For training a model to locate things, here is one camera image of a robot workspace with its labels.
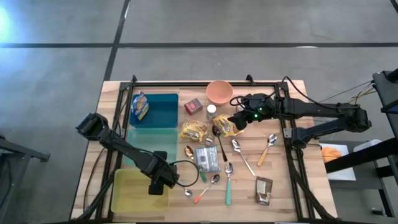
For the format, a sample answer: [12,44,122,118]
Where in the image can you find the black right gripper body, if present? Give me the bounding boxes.
[228,111,251,131]

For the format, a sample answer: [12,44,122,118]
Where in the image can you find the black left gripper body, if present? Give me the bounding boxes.
[147,161,180,196]

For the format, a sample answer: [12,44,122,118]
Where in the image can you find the yellow ramen packet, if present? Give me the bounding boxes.
[213,114,244,138]
[179,119,208,143]

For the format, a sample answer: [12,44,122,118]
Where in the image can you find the black-handled spoon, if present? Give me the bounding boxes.
[211,124,228,162]

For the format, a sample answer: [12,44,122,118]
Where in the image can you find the all-metal silver spoon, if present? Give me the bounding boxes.
[231,139,257,177]

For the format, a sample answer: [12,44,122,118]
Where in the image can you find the pale-teal-handled spoon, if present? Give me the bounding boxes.
[178,180,193,198]

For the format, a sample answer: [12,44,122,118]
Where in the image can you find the white-lidded jar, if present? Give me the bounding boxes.
[206,104,218,121]

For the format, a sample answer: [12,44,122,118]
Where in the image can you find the silver noodle packet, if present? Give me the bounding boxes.
[194,145,221,174]

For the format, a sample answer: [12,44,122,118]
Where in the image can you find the orange-handled silver spoon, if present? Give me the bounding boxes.
[256,133,279,167]

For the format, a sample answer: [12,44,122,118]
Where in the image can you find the blue yellow noodle packet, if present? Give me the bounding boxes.
[131,91,150,121]

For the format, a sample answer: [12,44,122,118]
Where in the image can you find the pink bowl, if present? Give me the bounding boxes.
[206,80,234,106]

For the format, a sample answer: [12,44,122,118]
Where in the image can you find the yellow plastic bin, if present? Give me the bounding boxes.
[110,167,170,214]

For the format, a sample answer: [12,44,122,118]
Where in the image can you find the green plastic bin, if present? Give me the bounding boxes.
[123,127,178,167]

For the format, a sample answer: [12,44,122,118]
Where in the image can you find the red tin box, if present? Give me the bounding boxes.
[183,98,203,116]

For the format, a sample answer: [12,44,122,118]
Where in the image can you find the blue plastic bin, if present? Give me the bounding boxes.
[129,93,179,129]

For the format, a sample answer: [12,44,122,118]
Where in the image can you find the brown packet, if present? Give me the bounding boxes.
[255,176,274,206]

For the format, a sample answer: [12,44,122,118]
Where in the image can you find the orange cloth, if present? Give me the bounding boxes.
[320,146,343,164]

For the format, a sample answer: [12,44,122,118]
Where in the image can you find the white paper sheet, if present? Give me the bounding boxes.
[317,142,357,182]

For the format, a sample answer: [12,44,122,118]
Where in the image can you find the black rig support beam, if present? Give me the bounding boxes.
[324,138,398,174]

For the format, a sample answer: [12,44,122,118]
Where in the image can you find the white container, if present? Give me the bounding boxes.
[353,138,382,153]

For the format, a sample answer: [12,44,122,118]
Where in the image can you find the black side table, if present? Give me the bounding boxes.
[371,67,398,139]

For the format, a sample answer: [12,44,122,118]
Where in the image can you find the black floor stand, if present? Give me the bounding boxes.
[0,134,51,224]

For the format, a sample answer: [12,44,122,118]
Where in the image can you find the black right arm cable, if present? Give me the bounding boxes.
[229,75,343,110]

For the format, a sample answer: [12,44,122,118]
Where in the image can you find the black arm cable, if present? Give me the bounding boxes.
[229,75,343,110]
[169,159,200,188]

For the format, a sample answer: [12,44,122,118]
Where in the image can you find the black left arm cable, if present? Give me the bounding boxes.
[169,159,200,188]

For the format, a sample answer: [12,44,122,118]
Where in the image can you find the green-handled gold spoon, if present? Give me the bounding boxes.
[184,145,208,184]

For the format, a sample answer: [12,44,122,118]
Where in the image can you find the red-to-white handled spoon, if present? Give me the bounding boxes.
[193,174,221,204]

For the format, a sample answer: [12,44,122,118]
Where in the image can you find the teal-handled spoon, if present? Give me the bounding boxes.
[224,162,234,206]

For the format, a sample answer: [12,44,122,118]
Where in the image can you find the side table cables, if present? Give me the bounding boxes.
[317,79,374,105]

